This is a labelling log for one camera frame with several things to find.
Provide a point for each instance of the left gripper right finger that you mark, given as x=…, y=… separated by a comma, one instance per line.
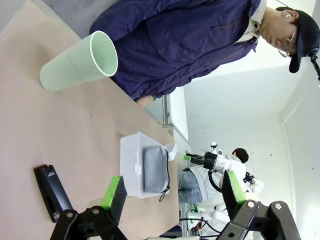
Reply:
x=236, y=195

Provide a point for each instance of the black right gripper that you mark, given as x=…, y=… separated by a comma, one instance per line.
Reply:
x=210, y=160

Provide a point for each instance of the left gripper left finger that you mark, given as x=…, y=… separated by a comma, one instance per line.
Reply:
x=113, y=197

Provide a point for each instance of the black rectangular device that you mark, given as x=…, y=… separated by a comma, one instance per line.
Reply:
x=50, y=190

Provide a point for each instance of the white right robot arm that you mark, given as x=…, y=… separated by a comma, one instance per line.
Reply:
x=221, y=215

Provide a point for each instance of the white perforated plastic basket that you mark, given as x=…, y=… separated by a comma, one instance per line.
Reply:
x=130, y=160

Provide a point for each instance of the person's left hand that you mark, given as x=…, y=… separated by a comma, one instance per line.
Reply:
x=144, y=102

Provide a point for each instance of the seated person in grey jacket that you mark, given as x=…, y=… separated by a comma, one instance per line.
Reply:
x=197, y=182

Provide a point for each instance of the dark wristwatch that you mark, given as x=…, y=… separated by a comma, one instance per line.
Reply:
x=154, y=97

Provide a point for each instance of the person in navy jacket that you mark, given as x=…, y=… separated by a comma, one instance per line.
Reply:
x=175, y=37

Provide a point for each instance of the pale green plastic cup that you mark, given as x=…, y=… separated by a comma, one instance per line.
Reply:
x=70, y=67

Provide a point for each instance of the thin-rimmed glasses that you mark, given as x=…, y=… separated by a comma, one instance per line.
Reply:
x=290, y=41

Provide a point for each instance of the black head-mounted device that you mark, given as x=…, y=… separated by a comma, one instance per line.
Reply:
x=315, y=60

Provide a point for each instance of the black cap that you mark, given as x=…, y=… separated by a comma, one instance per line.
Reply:
x=303, y=32

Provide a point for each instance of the white earbud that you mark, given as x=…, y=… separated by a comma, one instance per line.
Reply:
x=288, y=15

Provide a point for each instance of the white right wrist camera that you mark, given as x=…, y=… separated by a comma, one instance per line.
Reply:
x=215, y=146

